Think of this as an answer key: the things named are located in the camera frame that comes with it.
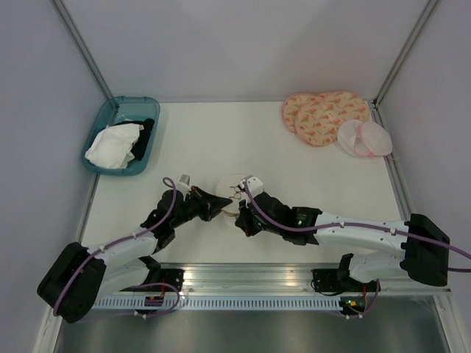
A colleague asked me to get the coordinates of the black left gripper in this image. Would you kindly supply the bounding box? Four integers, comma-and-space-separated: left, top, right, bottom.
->
171, 185, 232, 228

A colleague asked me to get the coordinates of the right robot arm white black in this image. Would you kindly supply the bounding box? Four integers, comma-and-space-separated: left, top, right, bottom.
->
235, 193, 450, 290

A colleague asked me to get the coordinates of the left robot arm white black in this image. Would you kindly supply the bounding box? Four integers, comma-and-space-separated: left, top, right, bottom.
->
37, 186, 232, 324

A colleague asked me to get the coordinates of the orange floral laundry bag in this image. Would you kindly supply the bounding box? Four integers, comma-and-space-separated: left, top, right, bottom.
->
281, 90, 370, 147

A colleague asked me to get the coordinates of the pink trimmed mesh laundry bag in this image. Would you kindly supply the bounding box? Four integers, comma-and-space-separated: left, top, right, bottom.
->
337, 120, 393, 158

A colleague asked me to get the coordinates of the black garment in bin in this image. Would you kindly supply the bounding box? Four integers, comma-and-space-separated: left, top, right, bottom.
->
131, 118, 155, 161

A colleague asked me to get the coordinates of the white cloth in bin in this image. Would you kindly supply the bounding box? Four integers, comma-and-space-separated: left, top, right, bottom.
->
85, 124, 142, 169

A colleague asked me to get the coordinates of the teal plastic bin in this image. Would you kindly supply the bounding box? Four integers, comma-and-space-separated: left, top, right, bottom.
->
82, 96, 160, 177

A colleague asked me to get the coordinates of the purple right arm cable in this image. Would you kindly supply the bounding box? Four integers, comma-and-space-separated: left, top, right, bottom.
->
241, 177, 471, 321

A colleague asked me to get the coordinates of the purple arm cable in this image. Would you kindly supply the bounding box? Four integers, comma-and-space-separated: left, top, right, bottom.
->
53, 177, 183, 317
241, 177, 471, 321

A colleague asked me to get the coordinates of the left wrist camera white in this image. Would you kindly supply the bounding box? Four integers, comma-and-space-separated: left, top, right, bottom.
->
177, 174, 191, 193

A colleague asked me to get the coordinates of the aluminium front rail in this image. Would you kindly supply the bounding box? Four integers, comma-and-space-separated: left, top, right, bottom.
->
50, 263, 453, 295

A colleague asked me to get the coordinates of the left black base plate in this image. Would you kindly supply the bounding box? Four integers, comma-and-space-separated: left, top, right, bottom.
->
146, 268, 185, 296

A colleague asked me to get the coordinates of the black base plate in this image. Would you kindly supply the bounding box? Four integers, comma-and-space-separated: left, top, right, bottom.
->
311, 268, 377, 296
146, 268, 185, 296

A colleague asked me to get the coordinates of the white slotted cable duct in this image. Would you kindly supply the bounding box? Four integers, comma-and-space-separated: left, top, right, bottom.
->
93, 294, 341, 311

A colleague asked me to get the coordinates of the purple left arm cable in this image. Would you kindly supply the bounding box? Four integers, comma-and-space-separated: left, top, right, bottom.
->
53, 177, 183, 317

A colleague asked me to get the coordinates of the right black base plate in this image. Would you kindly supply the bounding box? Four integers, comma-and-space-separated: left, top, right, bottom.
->
311, 268, 377, 296

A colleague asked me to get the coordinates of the right side aluminium rail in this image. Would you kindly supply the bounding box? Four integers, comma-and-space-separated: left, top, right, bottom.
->
370, 102, 430, 266

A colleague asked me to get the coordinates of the left aluminium frame post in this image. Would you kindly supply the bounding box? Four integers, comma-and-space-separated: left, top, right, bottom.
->
50, 0, 113, 99

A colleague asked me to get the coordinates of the aluminium frame post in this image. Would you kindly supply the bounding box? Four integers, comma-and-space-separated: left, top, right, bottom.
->
50, 0, 113, 99
372, 0, 441, 108

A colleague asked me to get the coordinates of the right aluminium frame post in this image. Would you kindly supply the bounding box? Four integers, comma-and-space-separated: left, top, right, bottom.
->
372, 0, 441, 108

